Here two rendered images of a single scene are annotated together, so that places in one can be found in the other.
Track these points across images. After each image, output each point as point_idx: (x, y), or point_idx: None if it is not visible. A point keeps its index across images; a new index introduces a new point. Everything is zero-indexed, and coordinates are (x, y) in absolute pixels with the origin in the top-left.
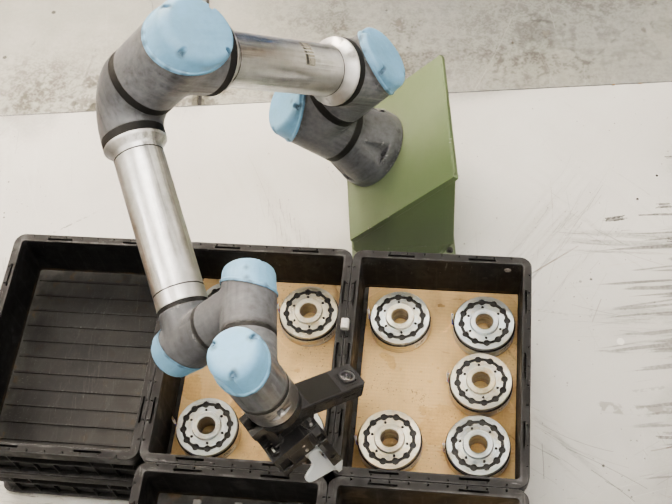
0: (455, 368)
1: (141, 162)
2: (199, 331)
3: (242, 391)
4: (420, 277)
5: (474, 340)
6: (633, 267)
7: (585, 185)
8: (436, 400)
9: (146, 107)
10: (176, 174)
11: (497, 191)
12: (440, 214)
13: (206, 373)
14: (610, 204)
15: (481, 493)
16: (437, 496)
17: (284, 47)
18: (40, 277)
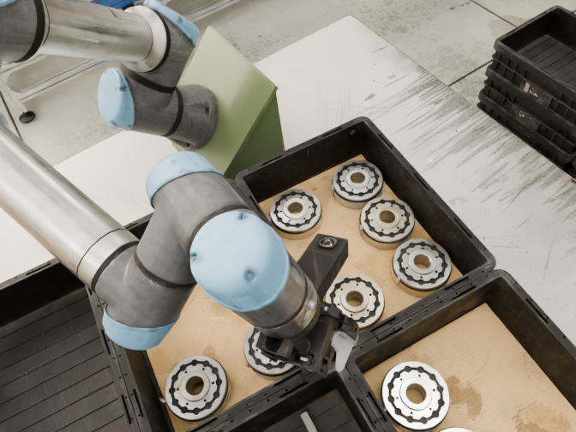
0: (363, 219)
1: None
2: (157, 271)
3: (268, 295)
4: (291, 174)
5: (360, 195)
6: (402, 116)
7: (339, 88)
8: (362, 253)
9: None
10: None
11: (288, 118)
12: (272, 132)
13: (165, 343)
14: (361, 91)
15: (471, 291)
16: (435, 316)
17: (85, 2)
18: None
